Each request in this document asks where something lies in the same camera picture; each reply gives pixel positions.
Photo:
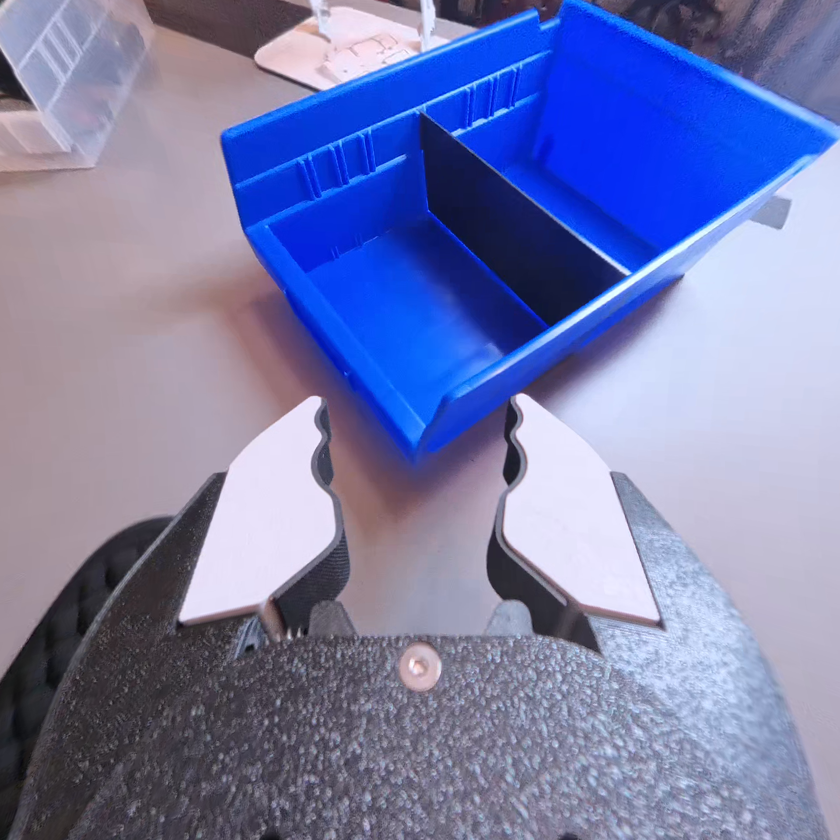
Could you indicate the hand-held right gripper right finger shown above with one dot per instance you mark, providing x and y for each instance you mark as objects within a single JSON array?
[{"x": 577, "y": 531}]

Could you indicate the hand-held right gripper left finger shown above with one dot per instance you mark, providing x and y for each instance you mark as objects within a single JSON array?
[{"x": 262, "y": 525}]

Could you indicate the blue plastic bin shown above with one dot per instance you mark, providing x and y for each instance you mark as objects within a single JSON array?
[{"x": 407, "y": 295}]

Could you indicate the clear plastic bin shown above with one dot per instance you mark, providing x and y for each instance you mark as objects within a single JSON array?
[{"x": 72, "y": 79}]

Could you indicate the black bin divider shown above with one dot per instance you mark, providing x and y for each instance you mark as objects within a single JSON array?
[{"x": 512, "y": 229}]

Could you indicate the white stand base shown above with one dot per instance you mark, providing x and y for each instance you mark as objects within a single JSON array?
[{"x": 308, "y": 52}]

